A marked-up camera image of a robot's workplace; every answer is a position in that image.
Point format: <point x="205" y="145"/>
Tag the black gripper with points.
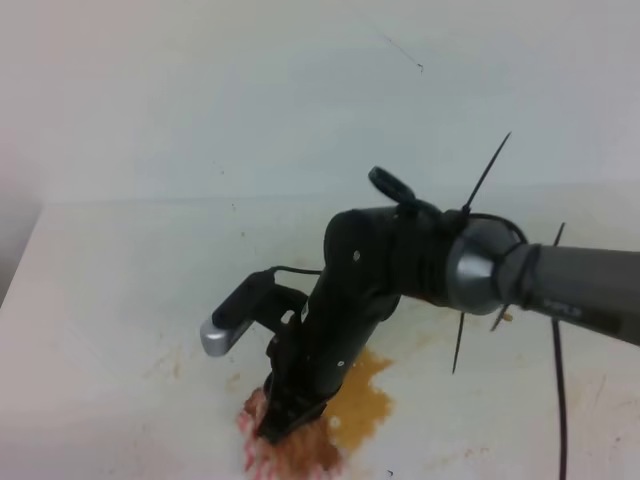
<point x="318" y="336"/>

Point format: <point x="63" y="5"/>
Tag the pink rag with coffee stains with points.
<point x="307" y="453"/>

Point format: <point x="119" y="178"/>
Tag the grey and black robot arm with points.
<point x="473" y="263"/>

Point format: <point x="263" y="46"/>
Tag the brown coffee puddle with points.
<point x="360" y="407"/>

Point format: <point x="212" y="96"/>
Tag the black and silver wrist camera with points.
<point x="258" y="299"/>

